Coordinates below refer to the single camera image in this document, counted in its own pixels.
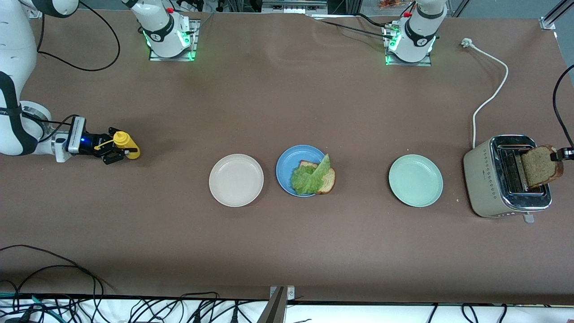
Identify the yellow mustard squeeze bottle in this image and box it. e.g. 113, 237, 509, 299
94, 131, 141, 160

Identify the brown bread slice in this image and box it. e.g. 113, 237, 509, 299
520, 144, 564, 189
300, 160, 336, 195

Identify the green lettuce leaf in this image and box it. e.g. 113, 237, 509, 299
291, 153, 331, 196

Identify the beige round plate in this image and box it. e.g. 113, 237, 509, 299
209, 154, 265, 208

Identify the green round plate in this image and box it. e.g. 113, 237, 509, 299
388, 154, 444, 208

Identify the blue round plate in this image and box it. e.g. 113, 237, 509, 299
276, 144, 331, 197

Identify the beige chrome toaster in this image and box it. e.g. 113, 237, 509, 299
463, 135, 553, 224

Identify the grey metal box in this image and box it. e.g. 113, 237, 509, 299
262, 0, 328, 14

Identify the orange packet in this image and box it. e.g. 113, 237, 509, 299
379, 0, 417, 10

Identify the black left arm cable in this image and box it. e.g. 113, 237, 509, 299
552, 65, 574, 151

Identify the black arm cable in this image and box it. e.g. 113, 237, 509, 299
20, 0, 121, 143
552, 65, 574, 151

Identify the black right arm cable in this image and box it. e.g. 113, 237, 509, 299
20, 0, 121, 143

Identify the black looped cable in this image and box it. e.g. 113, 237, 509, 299
13, 265, 104, 314
0, 244, 113, 292

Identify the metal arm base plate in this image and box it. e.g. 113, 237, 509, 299
385, 22, 432, 67
149, 19, 200, 62

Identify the aluminium frame profile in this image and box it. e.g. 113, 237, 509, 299
540, 0, 574, 31

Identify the white toaster power cable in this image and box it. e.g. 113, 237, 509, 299
461, 38, 509, 149

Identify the teal cable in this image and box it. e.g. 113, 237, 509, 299
0, 292, 60, 322

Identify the aluminium profile post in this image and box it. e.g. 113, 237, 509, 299
257, 286, 296, 323

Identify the black cable on table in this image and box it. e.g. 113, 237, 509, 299
309, 13, 395, 39

